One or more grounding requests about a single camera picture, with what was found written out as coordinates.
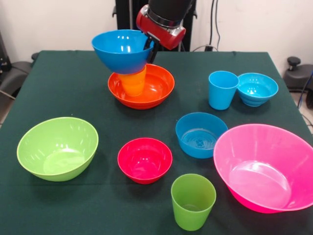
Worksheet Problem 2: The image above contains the blue cable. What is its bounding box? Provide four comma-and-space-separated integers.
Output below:
296, 70, 313, 108

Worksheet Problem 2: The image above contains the large blue bowl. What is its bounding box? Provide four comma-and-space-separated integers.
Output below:
91, 29, 155, 75

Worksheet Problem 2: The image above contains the black pedestal foot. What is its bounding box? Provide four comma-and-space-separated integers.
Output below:
283, 56, 313, 90
0, 52, 40, 96

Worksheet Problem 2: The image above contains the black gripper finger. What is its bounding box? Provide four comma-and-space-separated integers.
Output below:
147, 40, 160, 63
143, 36, 154, 50

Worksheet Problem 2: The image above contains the black equipment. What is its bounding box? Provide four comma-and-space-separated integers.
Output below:
0, 31, 11, 72

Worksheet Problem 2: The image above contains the blue cup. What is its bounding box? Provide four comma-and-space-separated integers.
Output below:
208, 70, 240, 111

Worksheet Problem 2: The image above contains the orange cup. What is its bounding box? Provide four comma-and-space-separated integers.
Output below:
119, 65, 147, 97

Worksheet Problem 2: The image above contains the dark green tablecloth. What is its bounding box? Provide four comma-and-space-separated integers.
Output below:
0, 50, 313, 235

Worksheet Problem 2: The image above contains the orange-red bowl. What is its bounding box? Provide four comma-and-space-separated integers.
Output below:
108, 63, 176, 110

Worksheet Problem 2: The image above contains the blue flat-bottomed bowl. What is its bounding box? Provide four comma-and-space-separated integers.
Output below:
175, 112, 229, 159

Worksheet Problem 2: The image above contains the green bowl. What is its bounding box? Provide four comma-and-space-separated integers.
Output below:
16, 117, 99, 182

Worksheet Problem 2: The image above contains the green cup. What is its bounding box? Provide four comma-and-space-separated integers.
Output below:
170, 173, 217, 232

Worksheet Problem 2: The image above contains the black hanging cable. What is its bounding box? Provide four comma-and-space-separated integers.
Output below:
209, 0, 221, 51

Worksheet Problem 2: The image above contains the small pink-red bowl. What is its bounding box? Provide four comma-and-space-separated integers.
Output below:
117, 137, 173, 185

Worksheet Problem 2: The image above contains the small light blue ribbed bowl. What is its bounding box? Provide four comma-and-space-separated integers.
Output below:
236, 72, 279, 107

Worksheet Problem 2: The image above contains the large pink bowl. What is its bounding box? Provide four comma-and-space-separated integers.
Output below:
213, 123, 313, 214

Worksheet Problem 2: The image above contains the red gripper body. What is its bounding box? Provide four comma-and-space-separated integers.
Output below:
135, 4, 187, 51

